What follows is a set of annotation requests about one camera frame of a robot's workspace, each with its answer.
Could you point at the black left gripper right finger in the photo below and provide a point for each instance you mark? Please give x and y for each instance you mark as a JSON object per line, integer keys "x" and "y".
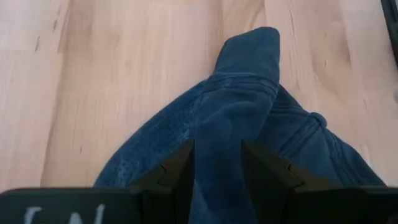
{"x": 267, "y": 186}

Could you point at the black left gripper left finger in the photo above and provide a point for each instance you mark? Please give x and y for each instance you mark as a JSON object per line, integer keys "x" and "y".
{"x": 174, "y": 186}

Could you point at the dark blue cap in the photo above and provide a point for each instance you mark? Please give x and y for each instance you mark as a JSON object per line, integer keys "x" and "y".
{"x": 236, "y": 109}

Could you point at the black metal table frame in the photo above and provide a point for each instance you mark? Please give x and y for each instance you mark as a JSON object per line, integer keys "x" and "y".
{"x": 392, "y": 25}

